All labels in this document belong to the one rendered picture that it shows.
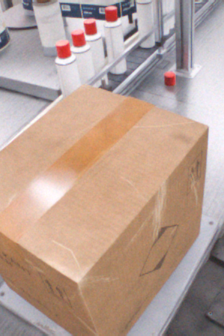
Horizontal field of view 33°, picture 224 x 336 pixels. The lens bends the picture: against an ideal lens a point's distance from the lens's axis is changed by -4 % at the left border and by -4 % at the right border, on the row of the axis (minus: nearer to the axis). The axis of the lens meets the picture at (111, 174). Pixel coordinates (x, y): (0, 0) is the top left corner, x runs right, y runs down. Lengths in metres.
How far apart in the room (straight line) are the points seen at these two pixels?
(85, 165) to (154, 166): 0.09
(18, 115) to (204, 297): 0.86
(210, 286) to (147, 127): 0.92
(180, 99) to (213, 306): 0.69
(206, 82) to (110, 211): 0.80
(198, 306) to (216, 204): 0.59
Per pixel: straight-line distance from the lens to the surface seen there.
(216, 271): 1.44
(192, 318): 1.35
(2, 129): 1.14
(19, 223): 0.48
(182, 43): 1.21
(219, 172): 0.91
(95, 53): 1.04
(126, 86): 1.14
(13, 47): 1.48
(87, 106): 0.62
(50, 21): 1.28
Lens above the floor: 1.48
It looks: 45 degrees down
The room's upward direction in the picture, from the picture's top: 9 degrees counter-clockwise
